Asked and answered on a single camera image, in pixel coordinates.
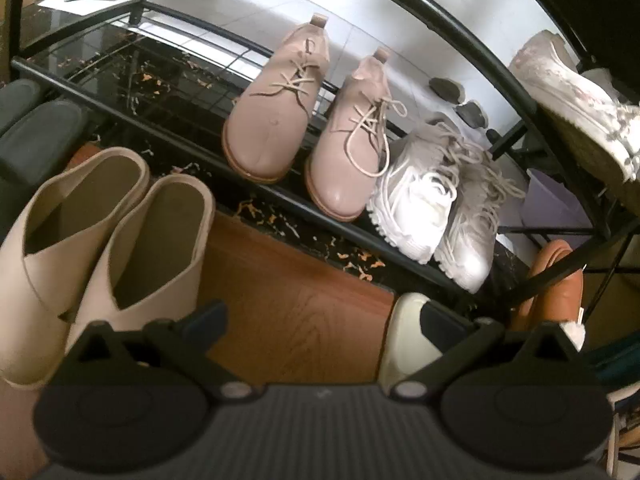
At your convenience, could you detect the pink lace-up shoe right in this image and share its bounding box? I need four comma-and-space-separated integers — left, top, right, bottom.
305, 48, 408, 222

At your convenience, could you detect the dark grey slide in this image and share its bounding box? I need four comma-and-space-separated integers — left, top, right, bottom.
1, 99, 87, 240
0, 79, 43, 136

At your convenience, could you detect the pink lace-up shoe left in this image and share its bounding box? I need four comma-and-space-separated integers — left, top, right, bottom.
222, 14, 330, 184

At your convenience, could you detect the beige cross-strap mule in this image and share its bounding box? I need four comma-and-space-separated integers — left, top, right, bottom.
1, 148, 150, 388
66, 174, 216, 348

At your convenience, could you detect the white chunky sneaker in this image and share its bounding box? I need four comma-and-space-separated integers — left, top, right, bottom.
434, 152, 525, 294
367, 122, 460, 264

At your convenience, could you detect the black metal shoe rack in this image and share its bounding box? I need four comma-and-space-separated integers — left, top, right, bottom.
3, 0, 639, 307

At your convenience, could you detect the white chunky sneaker right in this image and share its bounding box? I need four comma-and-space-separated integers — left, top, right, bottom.
434, 152, 525, 294

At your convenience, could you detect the pink lace-up shoe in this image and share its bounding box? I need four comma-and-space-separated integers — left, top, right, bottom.
222, 14, 330, 184
305, 48, 408, 222

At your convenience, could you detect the embroidered pearl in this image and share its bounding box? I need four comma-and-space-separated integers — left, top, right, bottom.
509, 30, 639, 184

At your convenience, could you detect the pale green slide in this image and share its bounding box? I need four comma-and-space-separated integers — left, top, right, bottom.
378, 292, 442, 394

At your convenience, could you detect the brown fur-lined slipper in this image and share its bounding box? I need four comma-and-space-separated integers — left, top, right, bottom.
510, 240, 586, 351

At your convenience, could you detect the white chunky sneaker left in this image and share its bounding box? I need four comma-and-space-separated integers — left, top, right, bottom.
367, 122, 460, 264

